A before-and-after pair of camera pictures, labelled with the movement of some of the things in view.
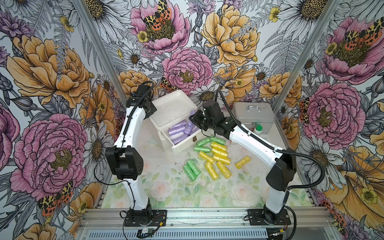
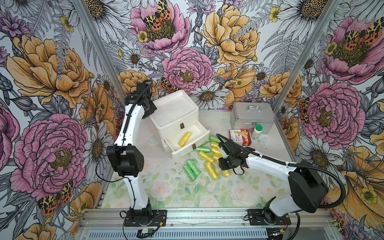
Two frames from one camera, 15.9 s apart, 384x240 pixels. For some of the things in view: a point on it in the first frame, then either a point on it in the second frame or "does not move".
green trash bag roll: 192,169 does not move
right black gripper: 196,117 → 223,167
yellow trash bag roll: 224,169 does not move
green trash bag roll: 199,148 does not move
